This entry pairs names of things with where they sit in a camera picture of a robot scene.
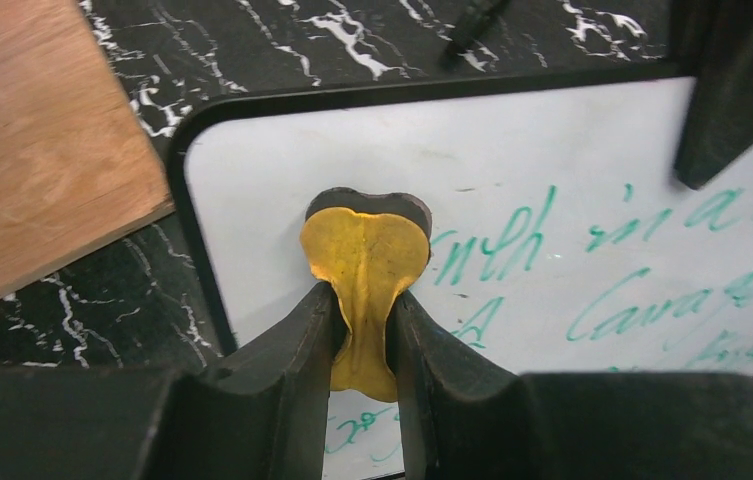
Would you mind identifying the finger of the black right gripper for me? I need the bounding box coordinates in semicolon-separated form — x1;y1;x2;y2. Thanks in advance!
668;1;753;190

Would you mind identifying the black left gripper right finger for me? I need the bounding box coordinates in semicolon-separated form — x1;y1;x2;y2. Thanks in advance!
387;293;753;479

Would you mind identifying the yellow bone-shaped eraser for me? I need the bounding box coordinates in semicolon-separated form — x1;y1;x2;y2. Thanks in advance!
299;187;432;403

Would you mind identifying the plywood board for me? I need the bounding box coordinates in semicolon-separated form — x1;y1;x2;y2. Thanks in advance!
0;1;172;298

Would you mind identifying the small whiteboard black frame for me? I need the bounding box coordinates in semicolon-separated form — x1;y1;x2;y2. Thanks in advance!
167;60;753;480

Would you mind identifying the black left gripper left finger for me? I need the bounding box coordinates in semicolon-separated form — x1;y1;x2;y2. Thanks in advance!
0;283;340;479

